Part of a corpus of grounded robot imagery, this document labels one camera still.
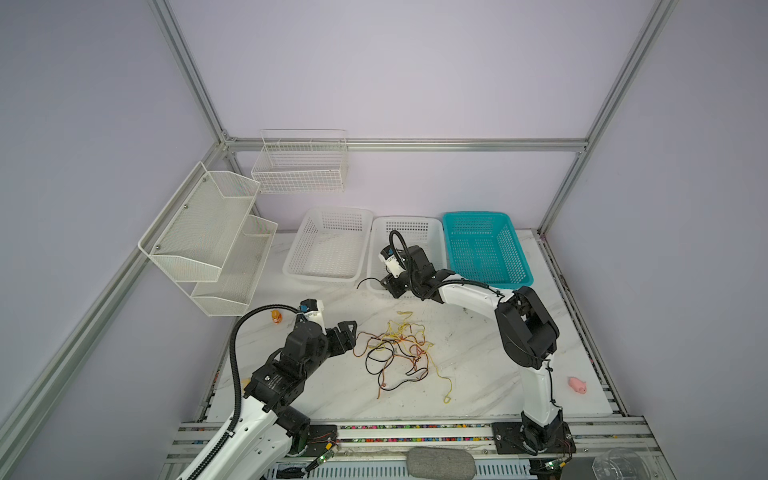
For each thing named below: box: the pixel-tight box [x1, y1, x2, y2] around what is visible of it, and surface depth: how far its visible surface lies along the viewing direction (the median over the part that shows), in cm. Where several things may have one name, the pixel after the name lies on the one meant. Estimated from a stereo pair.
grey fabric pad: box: [406, 447, 477, 480], surface depth 69 cm
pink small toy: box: [568, 376, 587, 394], surface depth 84 cm
